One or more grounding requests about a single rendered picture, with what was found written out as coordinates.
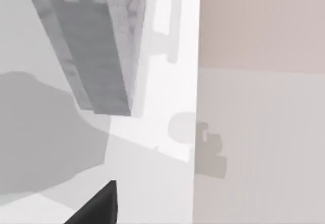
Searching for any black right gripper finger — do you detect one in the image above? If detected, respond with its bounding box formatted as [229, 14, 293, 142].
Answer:
[62, 180, 119, 224]

